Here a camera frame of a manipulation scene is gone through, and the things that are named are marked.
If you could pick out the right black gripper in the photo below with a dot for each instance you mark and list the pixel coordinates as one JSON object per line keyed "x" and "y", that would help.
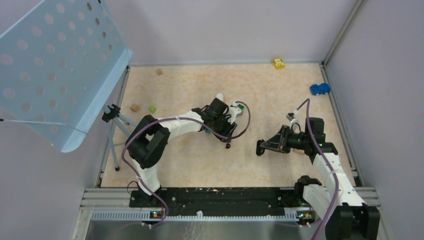
{"x": 279, "y": 142}

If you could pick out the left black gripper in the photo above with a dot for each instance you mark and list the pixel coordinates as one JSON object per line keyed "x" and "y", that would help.
{"x": 229, "y": 128}

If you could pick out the black earbud case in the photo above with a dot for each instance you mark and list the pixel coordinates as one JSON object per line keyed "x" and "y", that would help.
{"x": 259, "y": 148}

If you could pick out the white earbud charging case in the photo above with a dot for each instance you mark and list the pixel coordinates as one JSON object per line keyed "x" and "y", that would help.
{"x": 220, "y": 96}

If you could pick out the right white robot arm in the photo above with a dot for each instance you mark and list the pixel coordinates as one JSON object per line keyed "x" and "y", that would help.
{"x": 341, "y": 209}

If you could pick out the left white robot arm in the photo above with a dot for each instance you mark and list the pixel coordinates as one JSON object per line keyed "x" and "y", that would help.
{"x": 146, "y": 144}

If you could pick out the wooden cylinder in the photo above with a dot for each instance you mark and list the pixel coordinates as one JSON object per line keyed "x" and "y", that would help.
{"x": 297, "y": 151}

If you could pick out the blue toy car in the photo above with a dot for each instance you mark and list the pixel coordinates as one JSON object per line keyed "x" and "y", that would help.
{"x": 320, "y": 89}

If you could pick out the yellow toy car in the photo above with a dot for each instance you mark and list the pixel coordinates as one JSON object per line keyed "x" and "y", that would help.
{"x": 278, "y": 63}

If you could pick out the lime green cube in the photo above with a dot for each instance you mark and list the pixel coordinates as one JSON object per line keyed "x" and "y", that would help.
{"x": 152, "y": 109}

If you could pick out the small wooden cube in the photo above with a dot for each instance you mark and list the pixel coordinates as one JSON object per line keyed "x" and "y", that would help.
{"x": 159, "y": 72}

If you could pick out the blue tripod stand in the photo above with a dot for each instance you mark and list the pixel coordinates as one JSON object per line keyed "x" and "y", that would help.
{"x": 114, "y": 118}

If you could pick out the blue perforated metal panel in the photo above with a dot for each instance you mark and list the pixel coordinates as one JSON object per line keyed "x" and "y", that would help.
{"x": 58, "y": 66}

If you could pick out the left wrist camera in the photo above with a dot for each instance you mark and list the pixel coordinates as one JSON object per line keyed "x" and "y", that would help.
{"x": 234, "y": 112}

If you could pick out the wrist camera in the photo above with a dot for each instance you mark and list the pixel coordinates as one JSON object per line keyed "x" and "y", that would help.
{"x": 291, "y": 117}
{"x": 234, "y": 112}

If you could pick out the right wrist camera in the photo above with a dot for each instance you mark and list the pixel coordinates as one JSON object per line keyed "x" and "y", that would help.
{"x": 291, "y": 117}

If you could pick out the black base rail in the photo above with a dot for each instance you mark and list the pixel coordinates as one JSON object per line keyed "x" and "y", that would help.
{"x": 223, "y": 201}

